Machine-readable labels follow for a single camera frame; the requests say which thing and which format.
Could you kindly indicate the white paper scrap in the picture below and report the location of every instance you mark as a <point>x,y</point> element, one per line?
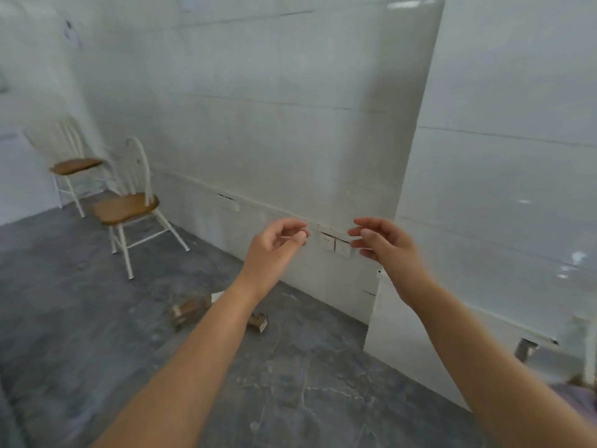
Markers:
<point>218,297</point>

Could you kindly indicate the white wall socket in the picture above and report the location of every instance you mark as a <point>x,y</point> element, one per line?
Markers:
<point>343,247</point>

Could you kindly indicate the person's left thumb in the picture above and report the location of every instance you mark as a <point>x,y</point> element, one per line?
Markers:
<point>294,242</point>

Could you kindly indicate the white pipe fixture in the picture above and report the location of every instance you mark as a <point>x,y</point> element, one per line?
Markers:
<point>586,349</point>

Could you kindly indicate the light purple clothing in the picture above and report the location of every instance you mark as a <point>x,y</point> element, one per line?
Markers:
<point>578,398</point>

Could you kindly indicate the person's left hand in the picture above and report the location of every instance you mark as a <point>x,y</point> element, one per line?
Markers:
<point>263,261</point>

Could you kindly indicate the person's right forearm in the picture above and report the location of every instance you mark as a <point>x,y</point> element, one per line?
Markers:
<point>489,377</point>

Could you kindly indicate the brown cardboard box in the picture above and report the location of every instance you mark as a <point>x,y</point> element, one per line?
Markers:
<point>189,311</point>

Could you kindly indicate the white chair with wooden seat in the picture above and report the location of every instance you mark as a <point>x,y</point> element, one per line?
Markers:
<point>125,208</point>
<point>74,166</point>

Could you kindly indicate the small cardboard box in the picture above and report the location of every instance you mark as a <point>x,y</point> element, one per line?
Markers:
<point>260,323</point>

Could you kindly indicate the person's left forearm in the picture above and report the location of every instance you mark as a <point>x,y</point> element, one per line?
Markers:
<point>186,368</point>

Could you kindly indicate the person's right thumb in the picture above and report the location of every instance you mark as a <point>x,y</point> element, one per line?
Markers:
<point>361,233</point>

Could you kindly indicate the person's right hand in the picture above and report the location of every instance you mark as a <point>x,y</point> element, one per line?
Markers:
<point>396,256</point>

